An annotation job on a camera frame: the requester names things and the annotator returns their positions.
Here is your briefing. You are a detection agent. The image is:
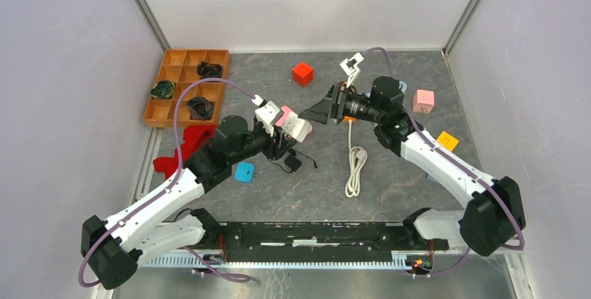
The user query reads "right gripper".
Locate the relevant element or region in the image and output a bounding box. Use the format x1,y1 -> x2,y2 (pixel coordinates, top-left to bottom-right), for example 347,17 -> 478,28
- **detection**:
299,82 -> 383,127

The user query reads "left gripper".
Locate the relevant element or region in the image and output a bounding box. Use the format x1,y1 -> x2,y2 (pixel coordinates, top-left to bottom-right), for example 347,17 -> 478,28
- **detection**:
229,121 -> 297,165

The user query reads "pink triangular power strip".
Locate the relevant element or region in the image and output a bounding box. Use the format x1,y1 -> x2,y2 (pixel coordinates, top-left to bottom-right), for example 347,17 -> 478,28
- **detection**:
275,106 -> 313,143

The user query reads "red cube socket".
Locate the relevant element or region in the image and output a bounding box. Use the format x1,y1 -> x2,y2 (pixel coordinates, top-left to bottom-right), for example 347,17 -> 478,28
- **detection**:
291,61 -> 314,87

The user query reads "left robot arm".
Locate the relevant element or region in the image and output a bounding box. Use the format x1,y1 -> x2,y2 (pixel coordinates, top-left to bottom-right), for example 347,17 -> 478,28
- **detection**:
78,112 -> 312,290

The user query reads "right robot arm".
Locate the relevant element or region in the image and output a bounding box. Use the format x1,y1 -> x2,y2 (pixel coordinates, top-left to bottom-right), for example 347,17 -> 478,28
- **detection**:
300,76 -> 526,256

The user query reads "blue plug adapter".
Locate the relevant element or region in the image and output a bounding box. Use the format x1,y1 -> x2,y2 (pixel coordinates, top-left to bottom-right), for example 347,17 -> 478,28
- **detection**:
234,162 -> 255,183

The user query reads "red cloth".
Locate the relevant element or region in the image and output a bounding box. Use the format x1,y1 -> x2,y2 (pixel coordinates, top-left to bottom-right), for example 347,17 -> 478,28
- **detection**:
152,125 -> 217,178

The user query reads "black coiled item bottom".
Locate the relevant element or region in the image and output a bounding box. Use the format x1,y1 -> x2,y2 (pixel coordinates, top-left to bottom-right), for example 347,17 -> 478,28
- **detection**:
186,96 -> 214,121

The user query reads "black coiled item top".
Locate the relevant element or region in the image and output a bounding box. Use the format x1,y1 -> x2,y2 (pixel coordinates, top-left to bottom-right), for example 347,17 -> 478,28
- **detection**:
197,61 -> 223,79

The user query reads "pink cube socket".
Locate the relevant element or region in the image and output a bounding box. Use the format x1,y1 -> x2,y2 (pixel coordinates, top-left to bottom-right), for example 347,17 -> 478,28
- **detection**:
412,89 -> 435,114

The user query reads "wooden compartment tray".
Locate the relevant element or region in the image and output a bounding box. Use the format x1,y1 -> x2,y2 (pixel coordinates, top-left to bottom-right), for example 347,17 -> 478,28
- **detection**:
144,49 -> 231,128

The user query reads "black green coiled item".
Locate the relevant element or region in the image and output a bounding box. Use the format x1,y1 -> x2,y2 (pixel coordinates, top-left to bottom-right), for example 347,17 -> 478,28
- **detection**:
150,79 -> 176,100

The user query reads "yellow cube socket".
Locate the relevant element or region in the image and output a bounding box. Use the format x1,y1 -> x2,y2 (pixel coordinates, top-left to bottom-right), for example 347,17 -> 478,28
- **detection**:
436,131 -> 459,152

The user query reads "black charger with cable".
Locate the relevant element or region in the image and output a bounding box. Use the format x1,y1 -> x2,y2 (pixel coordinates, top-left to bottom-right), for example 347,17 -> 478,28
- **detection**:
269,148 -> 318,174

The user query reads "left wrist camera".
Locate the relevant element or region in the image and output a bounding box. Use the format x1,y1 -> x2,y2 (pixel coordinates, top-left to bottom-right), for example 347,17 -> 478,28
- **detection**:
255,102 -> 283,136

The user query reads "white power cord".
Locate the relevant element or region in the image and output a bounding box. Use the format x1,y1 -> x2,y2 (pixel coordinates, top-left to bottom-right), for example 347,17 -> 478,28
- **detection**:
344,121 -> 369,199

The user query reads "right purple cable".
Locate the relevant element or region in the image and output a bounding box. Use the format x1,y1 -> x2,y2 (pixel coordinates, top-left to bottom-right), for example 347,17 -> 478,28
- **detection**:
362,47 -> 526,279

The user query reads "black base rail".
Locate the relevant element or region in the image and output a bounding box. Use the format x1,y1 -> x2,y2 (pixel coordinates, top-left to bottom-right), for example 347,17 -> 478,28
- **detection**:
192,222 -> 450,263

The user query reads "white cable duct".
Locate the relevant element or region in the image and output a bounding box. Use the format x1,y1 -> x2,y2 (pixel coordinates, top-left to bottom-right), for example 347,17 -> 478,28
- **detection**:
144,252 -> 411,271

